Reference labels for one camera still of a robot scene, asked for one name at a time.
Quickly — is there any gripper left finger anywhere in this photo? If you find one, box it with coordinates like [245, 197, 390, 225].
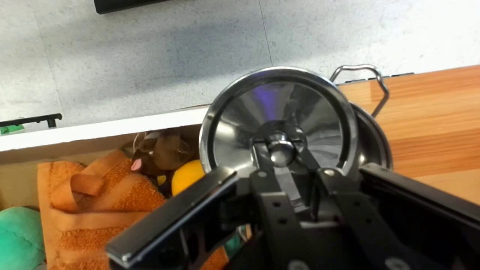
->
[105, 139, 301, 270]

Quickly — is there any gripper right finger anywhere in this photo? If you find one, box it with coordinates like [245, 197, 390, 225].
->
[296, 144, 480, 270]

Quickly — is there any silver pot lid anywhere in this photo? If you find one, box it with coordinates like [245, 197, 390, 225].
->
[199, 67, 359, 182]

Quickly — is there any silver pot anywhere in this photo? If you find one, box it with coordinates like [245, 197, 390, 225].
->
[329, 64, 394, 175]

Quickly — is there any yellow ball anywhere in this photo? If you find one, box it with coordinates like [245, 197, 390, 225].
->
[171, 159, 206, 197]

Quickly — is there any brown plush toy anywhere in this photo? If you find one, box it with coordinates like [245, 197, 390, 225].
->
[130, 129, 200, 177]

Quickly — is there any orange towel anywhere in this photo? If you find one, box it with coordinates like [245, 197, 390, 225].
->
[36, 149, 230, 270]

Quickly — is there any cardboard box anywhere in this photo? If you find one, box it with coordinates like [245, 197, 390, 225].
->
[0, 105, 210, 270]

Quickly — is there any green plush ball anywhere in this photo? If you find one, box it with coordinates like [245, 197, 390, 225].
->
[0, 206, 46, 270]

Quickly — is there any black bar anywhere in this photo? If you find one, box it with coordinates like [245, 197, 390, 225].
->
[0, 113, 63, 130]

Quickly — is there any black flat object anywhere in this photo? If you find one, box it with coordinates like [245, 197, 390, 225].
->
[93, 0, 171, 15]

